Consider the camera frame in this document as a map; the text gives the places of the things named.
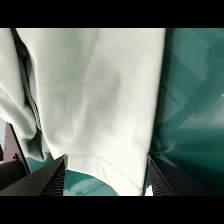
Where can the white T-shirt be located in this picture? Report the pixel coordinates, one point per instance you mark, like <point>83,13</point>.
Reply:
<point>96,100</point>

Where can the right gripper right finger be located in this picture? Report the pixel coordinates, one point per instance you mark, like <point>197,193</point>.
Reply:
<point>166,183</point>

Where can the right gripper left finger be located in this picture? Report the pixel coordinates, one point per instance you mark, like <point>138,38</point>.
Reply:
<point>50,180</point>

